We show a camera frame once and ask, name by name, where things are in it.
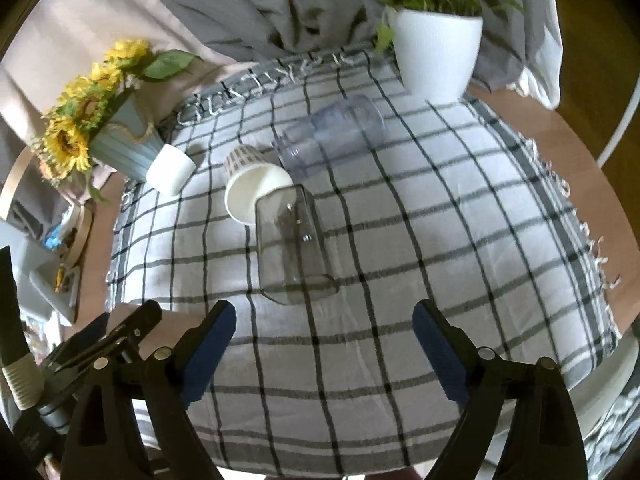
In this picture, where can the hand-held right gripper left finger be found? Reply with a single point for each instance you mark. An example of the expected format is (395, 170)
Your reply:
(209, 357)

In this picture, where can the blue ribbed vase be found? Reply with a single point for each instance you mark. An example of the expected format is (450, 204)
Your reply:
(125, 150)

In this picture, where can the white plant pot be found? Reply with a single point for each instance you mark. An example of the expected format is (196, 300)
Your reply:
(435, 55)

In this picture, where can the clear glass cup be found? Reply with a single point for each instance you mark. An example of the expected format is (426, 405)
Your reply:
(294, 247)

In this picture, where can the clear plastic cup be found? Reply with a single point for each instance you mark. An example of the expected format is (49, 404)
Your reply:
(332, 135)

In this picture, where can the grey curtain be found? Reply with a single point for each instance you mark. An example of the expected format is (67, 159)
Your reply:
(310, 0)

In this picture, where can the wooden hoop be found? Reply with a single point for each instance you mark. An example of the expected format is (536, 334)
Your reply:
(14, 177)

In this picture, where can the yellow sunflower bouquet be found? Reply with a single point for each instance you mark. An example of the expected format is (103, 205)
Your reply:
(80, 110)

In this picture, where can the small white cup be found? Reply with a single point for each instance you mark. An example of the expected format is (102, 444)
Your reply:
(170, 169)

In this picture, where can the grey checked tablecloth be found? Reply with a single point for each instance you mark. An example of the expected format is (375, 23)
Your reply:
(400, 240)

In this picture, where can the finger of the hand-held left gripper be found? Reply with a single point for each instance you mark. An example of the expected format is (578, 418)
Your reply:
(132, 321)

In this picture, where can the patterned white paper cup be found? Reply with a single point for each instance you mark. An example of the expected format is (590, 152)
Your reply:
(246, 187)

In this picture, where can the white box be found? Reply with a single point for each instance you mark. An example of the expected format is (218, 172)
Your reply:
(50, 285)

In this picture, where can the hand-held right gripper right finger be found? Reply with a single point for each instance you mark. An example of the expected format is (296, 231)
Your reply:
(442, 357)

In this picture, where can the beige curtain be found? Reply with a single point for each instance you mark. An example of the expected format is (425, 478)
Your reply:
(75, 35)

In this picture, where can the round wooden tray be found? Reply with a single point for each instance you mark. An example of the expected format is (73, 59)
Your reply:
(81, 237)

